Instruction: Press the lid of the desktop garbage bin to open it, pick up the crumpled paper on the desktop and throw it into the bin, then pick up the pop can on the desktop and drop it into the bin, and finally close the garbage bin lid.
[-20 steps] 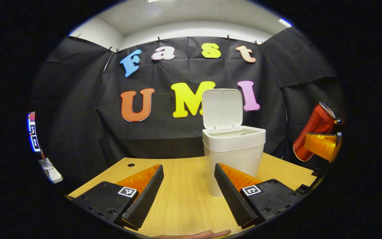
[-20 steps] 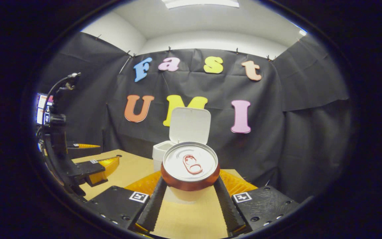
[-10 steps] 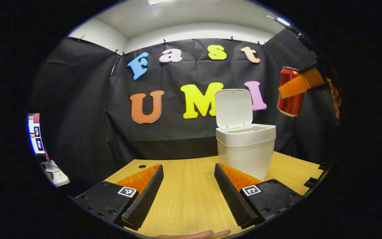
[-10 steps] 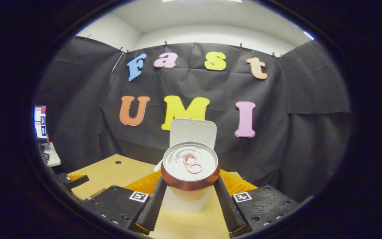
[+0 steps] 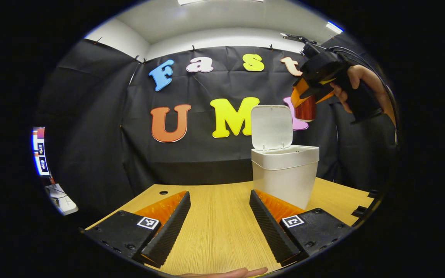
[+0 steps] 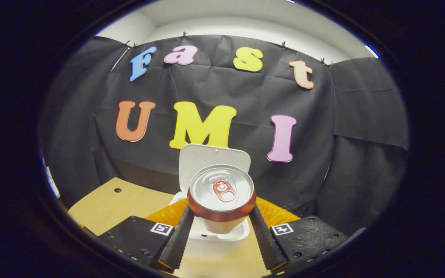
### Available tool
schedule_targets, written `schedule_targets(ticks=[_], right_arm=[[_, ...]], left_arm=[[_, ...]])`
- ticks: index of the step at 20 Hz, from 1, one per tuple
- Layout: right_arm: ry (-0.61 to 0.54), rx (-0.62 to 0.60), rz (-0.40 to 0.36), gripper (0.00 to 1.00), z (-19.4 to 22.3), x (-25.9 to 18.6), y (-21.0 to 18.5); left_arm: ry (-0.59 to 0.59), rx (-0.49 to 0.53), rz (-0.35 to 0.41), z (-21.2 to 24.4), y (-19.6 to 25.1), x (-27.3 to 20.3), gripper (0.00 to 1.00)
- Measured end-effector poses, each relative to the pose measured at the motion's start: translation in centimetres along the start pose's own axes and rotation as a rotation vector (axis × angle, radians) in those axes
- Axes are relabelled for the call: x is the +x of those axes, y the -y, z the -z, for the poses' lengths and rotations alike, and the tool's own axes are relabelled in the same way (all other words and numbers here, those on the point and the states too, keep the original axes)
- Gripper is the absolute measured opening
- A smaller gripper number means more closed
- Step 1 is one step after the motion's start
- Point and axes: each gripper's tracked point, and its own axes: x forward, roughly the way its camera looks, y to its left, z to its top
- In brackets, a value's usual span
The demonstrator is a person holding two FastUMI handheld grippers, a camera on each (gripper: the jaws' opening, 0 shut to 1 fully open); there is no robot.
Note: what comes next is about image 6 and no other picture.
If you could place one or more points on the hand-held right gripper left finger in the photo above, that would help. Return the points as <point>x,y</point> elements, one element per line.
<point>178,243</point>

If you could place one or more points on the white side table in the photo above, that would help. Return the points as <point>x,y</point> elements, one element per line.
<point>52,185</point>

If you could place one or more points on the black backdrop cloth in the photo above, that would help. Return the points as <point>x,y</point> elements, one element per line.
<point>342,116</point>

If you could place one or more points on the white desktop garbage bin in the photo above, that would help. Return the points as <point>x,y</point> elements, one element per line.
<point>207,154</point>

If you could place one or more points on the red pop can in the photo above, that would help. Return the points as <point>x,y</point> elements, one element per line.
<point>222,189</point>

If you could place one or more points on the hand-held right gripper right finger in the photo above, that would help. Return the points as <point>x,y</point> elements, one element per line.
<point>267,247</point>

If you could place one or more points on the wooden desktop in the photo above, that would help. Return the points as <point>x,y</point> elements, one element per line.
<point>110,204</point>

